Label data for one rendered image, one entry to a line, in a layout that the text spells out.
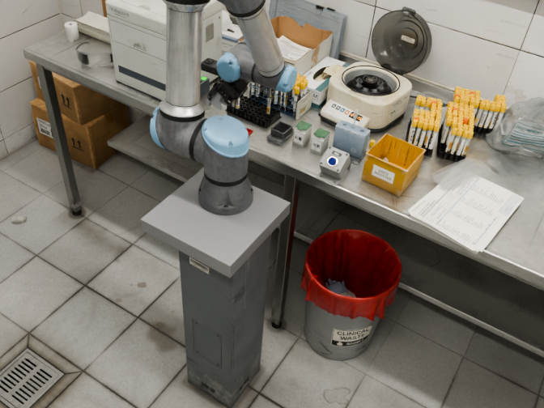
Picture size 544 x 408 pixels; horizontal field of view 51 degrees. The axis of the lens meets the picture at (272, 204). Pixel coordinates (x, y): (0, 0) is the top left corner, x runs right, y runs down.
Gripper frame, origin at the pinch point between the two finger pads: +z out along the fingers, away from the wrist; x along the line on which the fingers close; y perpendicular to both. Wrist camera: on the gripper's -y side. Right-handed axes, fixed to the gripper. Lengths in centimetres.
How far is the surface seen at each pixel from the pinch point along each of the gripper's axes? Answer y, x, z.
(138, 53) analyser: -28.1, -4.5, 3.6
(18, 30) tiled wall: -109, 32, 97
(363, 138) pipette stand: 44, 6, -30
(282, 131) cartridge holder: 24.8, 4.3, -10.5
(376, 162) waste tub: 51, -1, -34
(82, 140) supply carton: -50, 25, 115
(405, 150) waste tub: 56, 11, -35
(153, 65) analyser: -21.3, -4.4, 2.4
